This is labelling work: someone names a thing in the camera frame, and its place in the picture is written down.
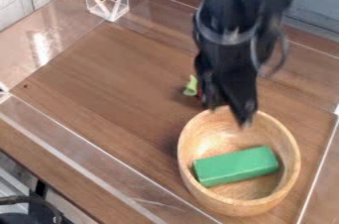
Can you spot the clear acrylic front wall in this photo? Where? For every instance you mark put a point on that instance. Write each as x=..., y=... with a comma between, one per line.
x=104, y=186

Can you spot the clear acrylic corner bracket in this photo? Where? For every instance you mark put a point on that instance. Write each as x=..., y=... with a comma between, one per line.
x=108, y=9

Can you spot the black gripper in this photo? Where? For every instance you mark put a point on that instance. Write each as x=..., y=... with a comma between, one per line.
x=228, y=61

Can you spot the brown wooden bowl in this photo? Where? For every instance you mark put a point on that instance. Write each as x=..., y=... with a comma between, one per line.
x=212, y=134

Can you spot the red plush strawberry toy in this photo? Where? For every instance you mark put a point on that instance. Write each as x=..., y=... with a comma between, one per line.
x=192, y=87

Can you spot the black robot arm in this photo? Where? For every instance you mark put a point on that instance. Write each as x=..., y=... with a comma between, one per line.
x=233, y=16

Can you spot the green rectangular block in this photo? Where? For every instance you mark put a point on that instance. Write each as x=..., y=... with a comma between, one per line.
x=235, y=166

